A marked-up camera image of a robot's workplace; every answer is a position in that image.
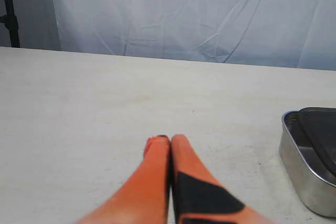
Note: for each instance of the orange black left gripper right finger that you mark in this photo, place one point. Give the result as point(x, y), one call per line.
point(198, 196)

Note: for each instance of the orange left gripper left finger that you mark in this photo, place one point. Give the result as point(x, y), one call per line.
point(144, 197)

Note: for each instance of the stainless steel lunch box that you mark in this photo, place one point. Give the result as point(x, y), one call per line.
point(312, 181)

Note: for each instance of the black stand pole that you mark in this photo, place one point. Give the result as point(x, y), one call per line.
point(11, 23)

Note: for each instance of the blue-grey backdrop cloth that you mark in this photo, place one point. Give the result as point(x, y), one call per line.
point(284, 33)

